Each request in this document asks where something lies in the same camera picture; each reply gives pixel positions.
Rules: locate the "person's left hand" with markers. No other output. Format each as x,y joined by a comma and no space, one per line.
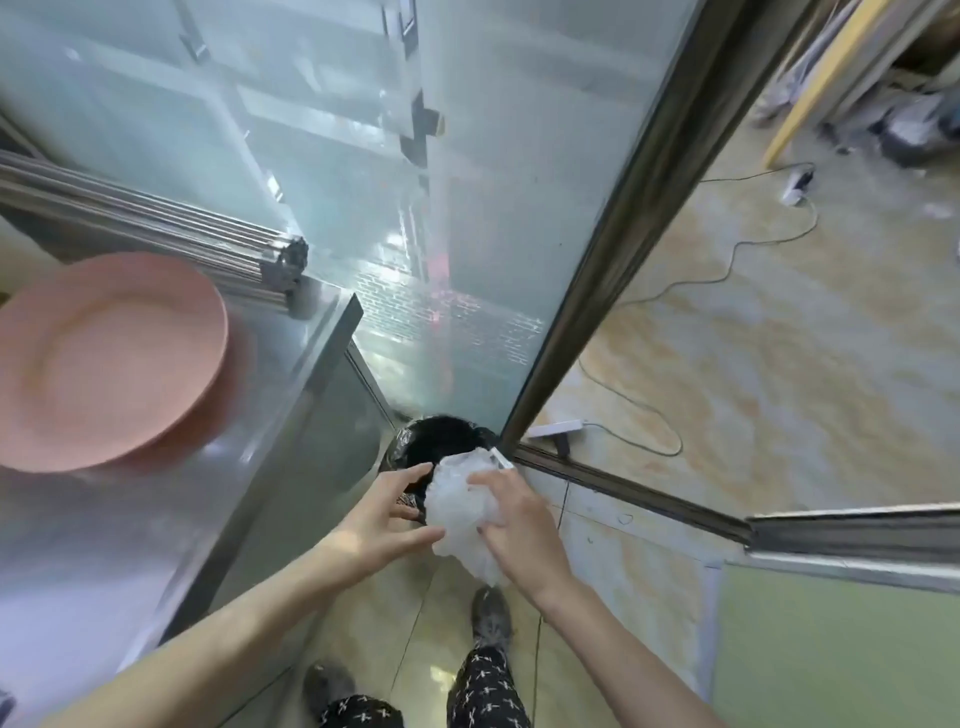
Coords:
375,532

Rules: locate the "metal door track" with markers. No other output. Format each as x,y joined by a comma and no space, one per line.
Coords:
825,532

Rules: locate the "white power strip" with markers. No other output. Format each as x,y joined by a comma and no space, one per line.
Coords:
559,429

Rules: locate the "white plug adapter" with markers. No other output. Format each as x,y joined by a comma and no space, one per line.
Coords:
796,187

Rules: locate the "person's left forearm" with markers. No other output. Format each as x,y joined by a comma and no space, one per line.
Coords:
210,652

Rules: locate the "pink plate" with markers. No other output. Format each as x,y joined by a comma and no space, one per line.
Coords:
112,360

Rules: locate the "clear plastic bag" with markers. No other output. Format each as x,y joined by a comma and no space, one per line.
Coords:
457,502

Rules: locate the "grey bundle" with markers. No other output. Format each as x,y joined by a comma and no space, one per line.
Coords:
915,127

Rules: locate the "person's right hand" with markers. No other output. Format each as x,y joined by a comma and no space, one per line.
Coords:
532,540

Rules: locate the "person's right forearm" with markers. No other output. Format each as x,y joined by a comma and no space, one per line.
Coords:
630,667

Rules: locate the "black bin with bag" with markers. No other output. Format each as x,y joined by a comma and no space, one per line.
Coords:
442,435

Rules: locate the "frosted glass sliding door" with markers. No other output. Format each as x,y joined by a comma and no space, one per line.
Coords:
487,225

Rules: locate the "pale green panel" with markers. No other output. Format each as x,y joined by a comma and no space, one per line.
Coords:
840,652

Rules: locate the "yellow plank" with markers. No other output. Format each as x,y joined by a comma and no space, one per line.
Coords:
825,82

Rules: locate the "rolled steel drying rack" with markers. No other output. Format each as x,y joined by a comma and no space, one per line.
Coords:
187,232

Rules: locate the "black patterned trousers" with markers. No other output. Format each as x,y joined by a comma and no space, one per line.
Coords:
487,690

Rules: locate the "stainless steel countertop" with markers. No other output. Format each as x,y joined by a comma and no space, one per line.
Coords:
112,540

